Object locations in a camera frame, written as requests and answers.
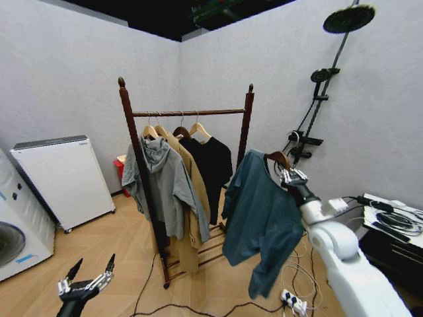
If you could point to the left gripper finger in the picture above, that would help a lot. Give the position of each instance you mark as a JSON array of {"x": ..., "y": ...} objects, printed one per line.
[
  {"x": 105, "y": 274},
  {"x": 71, "y": 275}
]

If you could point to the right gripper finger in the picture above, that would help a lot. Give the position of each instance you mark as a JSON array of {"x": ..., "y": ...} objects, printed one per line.
[
  {"x": 299, "y": 174},
  {"x": 285, "y": 177}
]

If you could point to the dark brown wooden hanger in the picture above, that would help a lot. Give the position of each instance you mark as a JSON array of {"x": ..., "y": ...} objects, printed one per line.
[{"x": 281, "y": 155}]

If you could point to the teal long-sleeve garment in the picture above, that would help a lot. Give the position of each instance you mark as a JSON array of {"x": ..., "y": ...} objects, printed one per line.
[{"x": 261, "y": 224}]

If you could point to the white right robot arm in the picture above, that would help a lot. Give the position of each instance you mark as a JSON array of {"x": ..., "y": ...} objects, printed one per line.
[{"x": 343, "y": 257}]

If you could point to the light wooden hanger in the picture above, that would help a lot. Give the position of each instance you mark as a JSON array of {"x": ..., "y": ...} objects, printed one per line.
[
  {"x": 162, "y": 131},
  {"x": 150, "y": 130},
  {"x": 198, "y": 127}
]

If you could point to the black shower mixer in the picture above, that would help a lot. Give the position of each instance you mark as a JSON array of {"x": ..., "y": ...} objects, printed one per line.
[{"x": 309, "y": 141}]

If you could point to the white washing machine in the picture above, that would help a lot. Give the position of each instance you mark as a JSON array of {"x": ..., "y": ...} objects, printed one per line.
[{"x": 20, "y": 224}]

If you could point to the black t-shirt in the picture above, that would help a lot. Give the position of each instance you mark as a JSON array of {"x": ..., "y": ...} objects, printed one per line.
[{"x": 211, "y": 171}]

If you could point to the black power adapter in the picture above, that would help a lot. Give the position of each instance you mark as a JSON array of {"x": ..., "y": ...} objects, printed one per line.
[{"x": 375, "y": 203}]

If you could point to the beige long coat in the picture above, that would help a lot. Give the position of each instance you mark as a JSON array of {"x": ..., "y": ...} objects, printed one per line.
[{"x": 185, "y": 254}]

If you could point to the white air purifier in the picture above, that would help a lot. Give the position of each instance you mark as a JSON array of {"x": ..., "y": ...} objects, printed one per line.
[{"x": 66, "y": 178}]

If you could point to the flat black bar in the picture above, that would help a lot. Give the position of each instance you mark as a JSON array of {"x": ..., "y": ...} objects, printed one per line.
[{"x": 391, "y": 231}]

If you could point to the dark wooden clothes rack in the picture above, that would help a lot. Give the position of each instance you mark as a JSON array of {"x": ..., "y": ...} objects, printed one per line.
[{"x": 211, "y": 112}]

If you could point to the black hand shower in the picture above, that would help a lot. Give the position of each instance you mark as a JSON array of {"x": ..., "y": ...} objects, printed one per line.
[{"x": 319, "y": 76}]

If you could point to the red box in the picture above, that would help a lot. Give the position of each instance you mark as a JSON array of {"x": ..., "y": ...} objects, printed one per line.
[{"x": 119, "y": 171}]

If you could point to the grey hooded jacket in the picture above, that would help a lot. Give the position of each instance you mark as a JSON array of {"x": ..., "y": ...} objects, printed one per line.
[{"x": 165, "y": 185}]

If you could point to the white power strip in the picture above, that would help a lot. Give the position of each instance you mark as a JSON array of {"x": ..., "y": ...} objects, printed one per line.
[{"x": 294, "y": 301}]

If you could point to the white-topped side table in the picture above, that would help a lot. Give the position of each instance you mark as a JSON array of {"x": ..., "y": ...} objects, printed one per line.
[{"x": 396, "y": 251}]

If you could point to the round black shower head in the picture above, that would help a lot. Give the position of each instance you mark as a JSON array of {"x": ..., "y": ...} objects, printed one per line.
[{"x": 348, "y": 18}]

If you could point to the black shower rail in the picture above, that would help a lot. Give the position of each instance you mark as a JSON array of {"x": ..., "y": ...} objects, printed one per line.
[{"x": 333, "y": 62}]

